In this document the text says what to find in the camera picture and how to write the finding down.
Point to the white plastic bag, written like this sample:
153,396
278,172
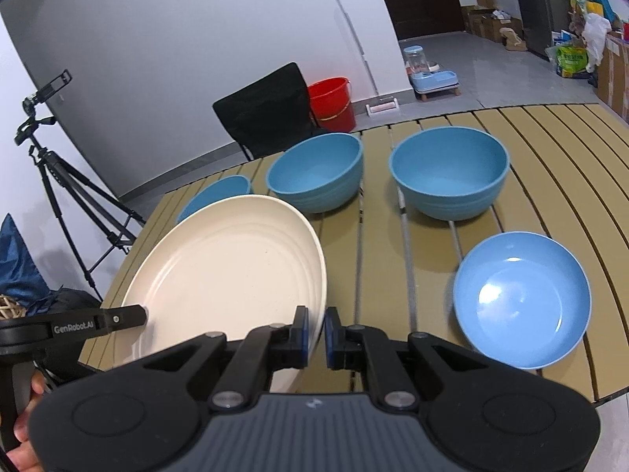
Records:
597,34

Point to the small blue bowl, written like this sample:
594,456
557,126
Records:
221,189

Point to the wicker ball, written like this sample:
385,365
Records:
10,307

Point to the black folding chair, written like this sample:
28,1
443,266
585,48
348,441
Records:
265,108

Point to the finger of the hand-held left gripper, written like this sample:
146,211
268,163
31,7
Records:
125,317

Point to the cream plate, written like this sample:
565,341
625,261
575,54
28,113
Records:
221,265

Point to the white flat mop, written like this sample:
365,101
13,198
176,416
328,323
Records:
383,107

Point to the cardboard box with items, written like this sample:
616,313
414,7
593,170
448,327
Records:
503,27

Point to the grey refrigerator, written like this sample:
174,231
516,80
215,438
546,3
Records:
540,5

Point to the black bag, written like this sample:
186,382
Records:
69,302

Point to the blue plate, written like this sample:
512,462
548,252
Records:
521,300

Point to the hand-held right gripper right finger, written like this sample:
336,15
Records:
331,339

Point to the black tripod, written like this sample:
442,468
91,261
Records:
49,162

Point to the blue pet feeder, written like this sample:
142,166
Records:
435,81

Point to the small open cardboard box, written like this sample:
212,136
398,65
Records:
476,19

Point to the large blue bowl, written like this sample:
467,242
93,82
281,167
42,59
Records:
449,182

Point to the dark brown door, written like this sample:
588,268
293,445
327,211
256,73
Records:
422,5

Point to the blue fabric bag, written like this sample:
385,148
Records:
19,260

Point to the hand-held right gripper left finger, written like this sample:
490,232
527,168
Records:
303,337

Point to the red bucket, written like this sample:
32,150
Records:
334,103

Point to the person's left hand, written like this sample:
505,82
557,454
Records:
24,462

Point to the large cardboard box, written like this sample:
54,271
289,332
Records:
614,73

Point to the green pet food bag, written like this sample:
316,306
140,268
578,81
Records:
572,61

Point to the small tan object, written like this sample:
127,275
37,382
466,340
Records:
515,39

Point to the medium blue bowl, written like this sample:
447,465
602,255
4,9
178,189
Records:
314,177

